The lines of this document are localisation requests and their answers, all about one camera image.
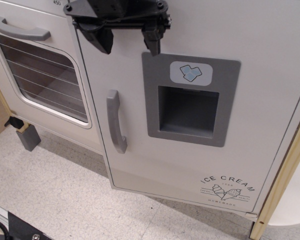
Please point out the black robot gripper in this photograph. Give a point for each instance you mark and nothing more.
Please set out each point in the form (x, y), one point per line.
(96, 19)

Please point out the white toy fridge door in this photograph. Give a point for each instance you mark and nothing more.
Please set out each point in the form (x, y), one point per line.
(264, 35)

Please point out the grey ice dispenser panel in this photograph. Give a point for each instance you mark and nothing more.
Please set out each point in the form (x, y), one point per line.
(189, 98)

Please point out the white toy oven door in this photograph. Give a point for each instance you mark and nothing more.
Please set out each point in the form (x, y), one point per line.
(44, 82)

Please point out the grey kitchen leg block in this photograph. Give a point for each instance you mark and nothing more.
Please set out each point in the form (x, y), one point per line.
(29, 138)

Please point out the grey fridge door handle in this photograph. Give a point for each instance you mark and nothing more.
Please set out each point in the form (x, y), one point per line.
(112, 106)

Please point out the grey oven door handle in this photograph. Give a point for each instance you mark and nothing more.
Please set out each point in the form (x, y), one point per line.
(35, 34)

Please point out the black clamp bracket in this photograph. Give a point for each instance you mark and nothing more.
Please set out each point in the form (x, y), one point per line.
(15, 122)

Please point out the light wooden side post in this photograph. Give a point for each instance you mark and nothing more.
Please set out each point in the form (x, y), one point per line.
(283, 177)

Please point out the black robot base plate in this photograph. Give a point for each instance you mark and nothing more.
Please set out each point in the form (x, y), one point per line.
(21, 230)

